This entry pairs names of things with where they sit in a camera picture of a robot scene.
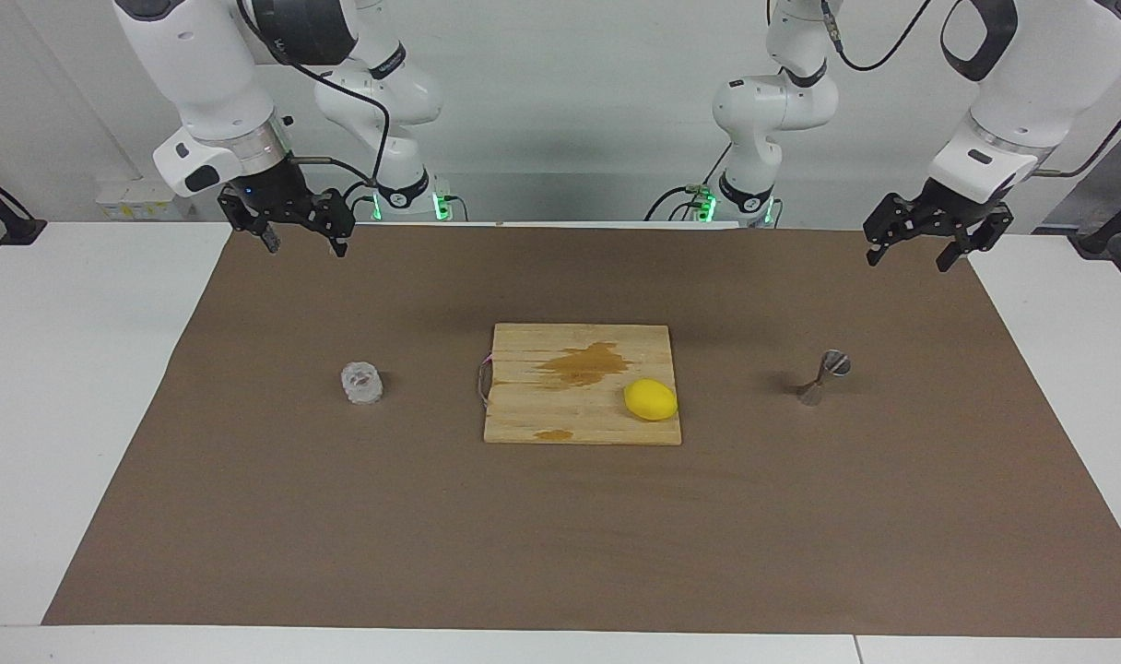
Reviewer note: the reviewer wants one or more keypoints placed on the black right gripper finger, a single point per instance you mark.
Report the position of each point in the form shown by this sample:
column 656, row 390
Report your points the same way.
column 238, row 214
column 330, row 214

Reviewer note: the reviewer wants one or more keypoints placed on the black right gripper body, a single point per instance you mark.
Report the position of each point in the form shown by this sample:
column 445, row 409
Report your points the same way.
column 270, row 189

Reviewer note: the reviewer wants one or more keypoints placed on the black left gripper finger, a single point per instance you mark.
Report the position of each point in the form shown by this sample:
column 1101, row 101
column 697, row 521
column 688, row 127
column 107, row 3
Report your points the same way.
column 985, row 232
column 897, row 217

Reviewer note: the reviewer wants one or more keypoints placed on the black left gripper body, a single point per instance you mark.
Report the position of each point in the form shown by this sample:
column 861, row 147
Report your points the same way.
column 957, row 205

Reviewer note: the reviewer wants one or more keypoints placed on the steel double jigger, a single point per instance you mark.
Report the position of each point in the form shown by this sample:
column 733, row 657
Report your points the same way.
column 811, row 395

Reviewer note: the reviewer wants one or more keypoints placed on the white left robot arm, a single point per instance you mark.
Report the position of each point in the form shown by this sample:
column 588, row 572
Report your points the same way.
column 1031, row 83

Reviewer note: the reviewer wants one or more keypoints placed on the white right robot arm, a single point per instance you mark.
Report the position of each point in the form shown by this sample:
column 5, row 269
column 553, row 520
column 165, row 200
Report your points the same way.
column 201, row 65

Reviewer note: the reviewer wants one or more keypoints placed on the black clamp stand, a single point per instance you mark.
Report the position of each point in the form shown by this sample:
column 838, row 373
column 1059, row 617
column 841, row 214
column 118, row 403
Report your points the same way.
column 17, row 229
column 1097, row 242

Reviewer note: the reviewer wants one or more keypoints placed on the wooden cutting board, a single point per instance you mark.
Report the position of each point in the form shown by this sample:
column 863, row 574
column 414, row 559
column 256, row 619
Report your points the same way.
column 542, row 406

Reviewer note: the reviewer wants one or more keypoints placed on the brown table mat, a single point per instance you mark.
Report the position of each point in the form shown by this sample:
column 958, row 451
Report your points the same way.
column 339, row 516

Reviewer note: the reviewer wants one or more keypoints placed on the yellow lemon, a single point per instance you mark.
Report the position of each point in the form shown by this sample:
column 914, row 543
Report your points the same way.
column 651, row 400

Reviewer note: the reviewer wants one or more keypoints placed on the white wall socket box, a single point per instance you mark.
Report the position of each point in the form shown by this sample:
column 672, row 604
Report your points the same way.
column 141, row 201

